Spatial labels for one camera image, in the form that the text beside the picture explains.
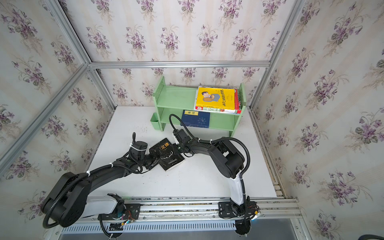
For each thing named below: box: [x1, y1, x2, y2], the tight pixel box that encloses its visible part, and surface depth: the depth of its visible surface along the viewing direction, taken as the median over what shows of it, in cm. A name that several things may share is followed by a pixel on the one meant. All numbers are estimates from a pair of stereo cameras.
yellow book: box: [196, 87, 235, 110], surface depth 83 cm
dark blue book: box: [182, 109, 210, 129], surface depth 97 cm
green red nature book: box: [194, 86, 242, 114], surface depth 81 cm
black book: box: [158, 137, 185, 171], surface depth 92 cm
